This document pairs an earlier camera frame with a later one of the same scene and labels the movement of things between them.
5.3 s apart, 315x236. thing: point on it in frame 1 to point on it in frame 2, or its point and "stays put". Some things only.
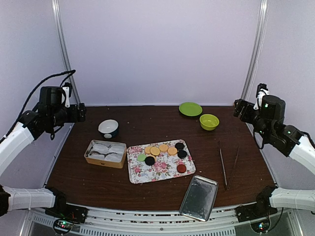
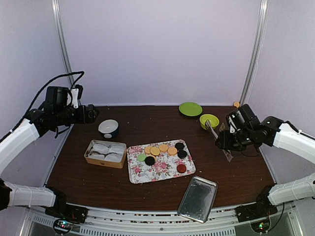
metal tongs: x=227 y=184 to x=208 y=126
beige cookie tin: x=110 y=154 stays put
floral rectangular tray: x=152 y=162 stays put
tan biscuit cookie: x=147 y=150 stays put
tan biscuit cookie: x=155 y=151 stays put
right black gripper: x=238 y=109 to x=224 y=141
